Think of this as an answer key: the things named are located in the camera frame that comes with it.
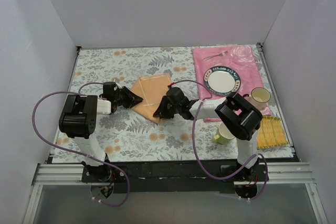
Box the orange satin napkin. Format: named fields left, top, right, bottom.
left=131, top=73, right=172, bottom=124

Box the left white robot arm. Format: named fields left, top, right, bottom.
left=59, top=82, right=143, bottom=182

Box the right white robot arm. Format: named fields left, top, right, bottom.
left=153, top=87, right=263, bottom=181

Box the floral patterned tablecloth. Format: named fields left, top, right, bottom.
left=52, top=45, right=295, bottom=164

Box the white plate green rim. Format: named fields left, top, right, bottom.
left=203, top=66, right=241, bottom=97

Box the yellow-green mug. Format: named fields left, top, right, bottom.
left=212, top=123, right=235, bottom=145

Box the silver fork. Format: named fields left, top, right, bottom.
left=202, top=51, right=228, bottom=61

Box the cream enamel mug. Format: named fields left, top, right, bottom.
left=243, top=87, right=271, bottom=111

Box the yellow woven bamboo basket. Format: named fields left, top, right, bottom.
left=257, top=116, right=288, bottom=150

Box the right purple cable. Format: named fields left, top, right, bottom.
left=167, top=79, right=270, bottom=201

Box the purple cable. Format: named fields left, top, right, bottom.
left=31, top=81, right=131, bottom=207
left=167, top=79, right=270, bottom=201

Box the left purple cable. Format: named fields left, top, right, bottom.
left=31, top=81, right=131, bottom=207

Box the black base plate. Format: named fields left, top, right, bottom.
left=81, top=159, right=266, bottom=194

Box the aluminium frame rail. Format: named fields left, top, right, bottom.
left=23, top=159, right=328, bottom=223

